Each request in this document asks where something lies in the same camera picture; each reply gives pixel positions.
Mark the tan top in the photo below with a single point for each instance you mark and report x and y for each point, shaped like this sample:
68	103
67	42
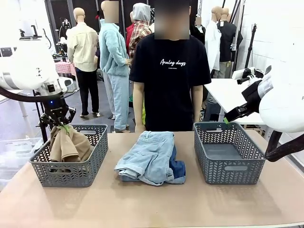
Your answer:
69	145

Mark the figure in dark clothes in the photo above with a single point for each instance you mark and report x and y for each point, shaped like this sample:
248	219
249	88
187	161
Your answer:
199	29

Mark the white side table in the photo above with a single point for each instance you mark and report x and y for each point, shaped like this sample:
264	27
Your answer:
14	95

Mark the mannequin in plaid hooded shirt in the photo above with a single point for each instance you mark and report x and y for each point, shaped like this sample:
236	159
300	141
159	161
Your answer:
140	31

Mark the mannequin in black shirt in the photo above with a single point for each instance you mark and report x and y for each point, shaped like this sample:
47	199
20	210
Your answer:
228	40

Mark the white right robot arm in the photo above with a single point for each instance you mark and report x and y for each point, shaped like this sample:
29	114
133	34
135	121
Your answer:
282	107

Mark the mannequin in light blue fleece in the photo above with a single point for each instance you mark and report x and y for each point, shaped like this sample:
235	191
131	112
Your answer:
114	61

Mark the table with pink cloth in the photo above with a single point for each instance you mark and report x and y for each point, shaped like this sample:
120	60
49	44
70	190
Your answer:
65	68

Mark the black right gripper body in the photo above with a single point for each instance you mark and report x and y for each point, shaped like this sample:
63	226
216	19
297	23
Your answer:
253	97

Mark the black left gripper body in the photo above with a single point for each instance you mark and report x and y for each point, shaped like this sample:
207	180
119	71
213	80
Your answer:
56	107

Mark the person's left forearm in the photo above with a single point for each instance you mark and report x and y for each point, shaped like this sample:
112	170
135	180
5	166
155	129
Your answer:
197	102

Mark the large white table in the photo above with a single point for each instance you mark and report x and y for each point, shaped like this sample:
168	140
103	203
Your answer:
225	95

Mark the black backdrop poles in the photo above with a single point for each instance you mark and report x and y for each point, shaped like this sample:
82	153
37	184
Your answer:
237	28

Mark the mannequin in white shirt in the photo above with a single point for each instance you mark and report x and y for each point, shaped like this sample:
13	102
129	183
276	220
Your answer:
212	47

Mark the person in black t-shirt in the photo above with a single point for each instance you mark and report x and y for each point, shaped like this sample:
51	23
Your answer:
171	83

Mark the black light stand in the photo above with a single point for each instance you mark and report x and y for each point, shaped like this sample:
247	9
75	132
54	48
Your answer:
251	47

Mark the black clamp stand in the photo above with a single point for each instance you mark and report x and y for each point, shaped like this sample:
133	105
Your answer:
31	33

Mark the clear plastic storage box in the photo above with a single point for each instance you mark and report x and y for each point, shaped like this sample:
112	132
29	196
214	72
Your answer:
16	154

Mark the neon green garment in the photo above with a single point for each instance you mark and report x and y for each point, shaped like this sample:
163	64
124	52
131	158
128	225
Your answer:
143	114

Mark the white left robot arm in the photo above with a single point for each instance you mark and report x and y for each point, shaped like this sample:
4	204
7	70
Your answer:
26	66

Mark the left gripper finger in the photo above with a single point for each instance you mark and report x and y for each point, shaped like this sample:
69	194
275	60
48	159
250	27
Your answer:
70	115
50	120

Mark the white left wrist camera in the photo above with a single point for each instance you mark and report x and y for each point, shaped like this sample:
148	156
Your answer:
66	83

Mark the grey perforated plastic basket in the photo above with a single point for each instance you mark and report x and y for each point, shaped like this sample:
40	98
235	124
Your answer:
71	173
228	171

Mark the black bin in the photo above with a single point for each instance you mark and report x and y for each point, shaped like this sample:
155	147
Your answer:
212	109

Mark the person's right forearm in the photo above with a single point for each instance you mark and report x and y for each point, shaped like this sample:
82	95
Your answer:
139	102

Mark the mannequin in cream jacket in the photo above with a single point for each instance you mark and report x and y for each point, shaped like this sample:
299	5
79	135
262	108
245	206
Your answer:
83	52

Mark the black camera tripod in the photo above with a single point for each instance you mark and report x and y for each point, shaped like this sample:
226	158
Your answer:
42	128

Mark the person's right hand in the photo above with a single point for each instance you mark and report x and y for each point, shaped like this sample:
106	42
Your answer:
140	127

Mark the light blue denim shorts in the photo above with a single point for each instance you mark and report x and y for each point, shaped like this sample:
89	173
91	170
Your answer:
145	156

